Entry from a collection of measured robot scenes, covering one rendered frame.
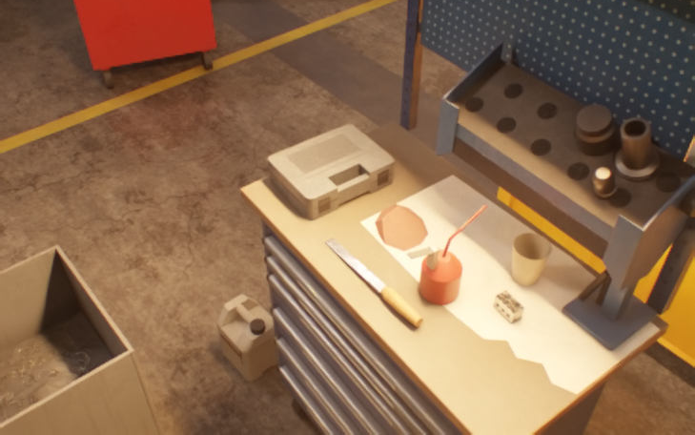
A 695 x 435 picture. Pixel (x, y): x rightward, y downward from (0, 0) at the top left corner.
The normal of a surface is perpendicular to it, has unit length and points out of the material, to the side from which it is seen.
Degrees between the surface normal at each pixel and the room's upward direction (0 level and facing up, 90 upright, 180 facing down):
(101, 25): 90
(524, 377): 0
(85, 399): 90
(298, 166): 0
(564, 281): 0
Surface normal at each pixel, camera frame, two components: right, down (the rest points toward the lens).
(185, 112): 0.00, -0.75
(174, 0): 0.36, 0.62
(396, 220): 0.15, -0.57
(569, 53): -0.80, 0.40
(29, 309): 0.64, 0.51
